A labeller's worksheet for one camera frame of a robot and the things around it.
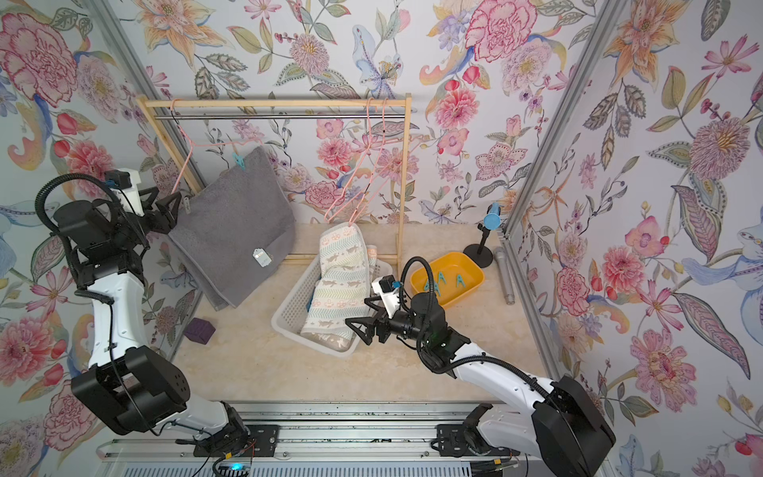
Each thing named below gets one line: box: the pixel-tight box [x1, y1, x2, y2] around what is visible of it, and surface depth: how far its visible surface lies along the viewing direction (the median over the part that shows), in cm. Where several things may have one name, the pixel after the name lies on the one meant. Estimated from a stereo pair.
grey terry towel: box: [168, 147, 297, 312], surface depth 92 cm
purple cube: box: [183, 317, 216, 345], surface depth 90 cm
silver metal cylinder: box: [493, 246, 516, 307], surface depth 108 cm
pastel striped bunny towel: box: [300, 222, 378, 352], surface depth 94 cm
